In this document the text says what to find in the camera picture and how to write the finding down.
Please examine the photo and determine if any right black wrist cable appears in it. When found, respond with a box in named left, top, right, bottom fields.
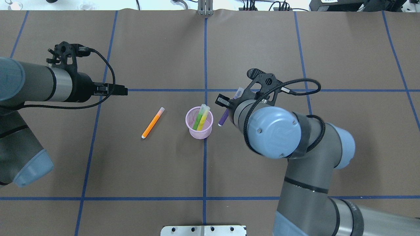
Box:
left=243, top=78, right=326, bottom=159

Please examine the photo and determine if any aluminium frame post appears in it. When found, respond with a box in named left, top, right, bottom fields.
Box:
left=197, top=0, right=214, bottom=16

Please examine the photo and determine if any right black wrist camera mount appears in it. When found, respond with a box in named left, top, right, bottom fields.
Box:
left=243, top=68, right=282, bottom=106

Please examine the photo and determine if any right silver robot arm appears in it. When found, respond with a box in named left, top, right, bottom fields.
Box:
left=215, top=94, right=419, bottom=236

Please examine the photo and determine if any orange marker pen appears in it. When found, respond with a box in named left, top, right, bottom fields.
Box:
left=141, top=107, right=165, bottom=139

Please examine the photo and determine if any purple marker pen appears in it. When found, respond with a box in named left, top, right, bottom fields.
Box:
left=218, top=87, right=244, bottom=127

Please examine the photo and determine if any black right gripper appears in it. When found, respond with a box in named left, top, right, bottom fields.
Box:
left=215, top=94, right=245, bottom=123

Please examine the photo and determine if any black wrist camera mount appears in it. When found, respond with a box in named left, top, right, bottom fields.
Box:
left=243, top=68, right=282, bottom=106
left=46, top=41, right=91, bottom=73

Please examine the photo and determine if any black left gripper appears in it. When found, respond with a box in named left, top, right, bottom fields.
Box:
left=67, top=73, right=128, bottom=103

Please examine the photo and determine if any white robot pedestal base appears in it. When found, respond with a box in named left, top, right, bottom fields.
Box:
left=160, top=225, right=247, bottom=236

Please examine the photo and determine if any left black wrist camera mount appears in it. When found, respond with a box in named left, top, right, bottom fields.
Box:
left=46, top=41, right=91, bottom=73

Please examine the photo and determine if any green marker pen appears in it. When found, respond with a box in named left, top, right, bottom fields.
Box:
left=193, top=104, right=207, bottom=130

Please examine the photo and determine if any yellow marker pen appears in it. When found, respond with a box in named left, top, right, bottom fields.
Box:
left=197, top=106, right=210, bottom=131

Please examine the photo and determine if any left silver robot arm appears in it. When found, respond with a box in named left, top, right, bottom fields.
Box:
left=0, top=57, right=128, bottom=187

